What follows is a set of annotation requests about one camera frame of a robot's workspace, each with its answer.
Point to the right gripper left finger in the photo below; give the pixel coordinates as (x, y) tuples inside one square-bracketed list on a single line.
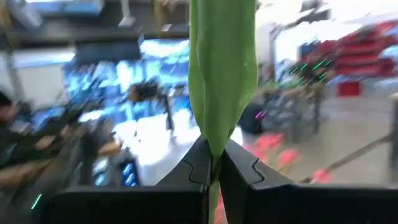
[(140, 205)]

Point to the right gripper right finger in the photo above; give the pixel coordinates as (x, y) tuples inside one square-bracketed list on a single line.
[(311, 205)]

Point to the pink artificial flower spray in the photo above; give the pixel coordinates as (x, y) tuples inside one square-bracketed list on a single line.
[(287, 157)]

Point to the yellow artificial tulip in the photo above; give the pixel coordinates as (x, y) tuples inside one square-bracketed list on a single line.
[(222, 77)]

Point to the person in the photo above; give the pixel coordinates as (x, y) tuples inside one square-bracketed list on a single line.
[(43, 143)]

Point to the red storage bin shelf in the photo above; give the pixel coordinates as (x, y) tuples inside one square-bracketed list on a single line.
[(360, 59)]

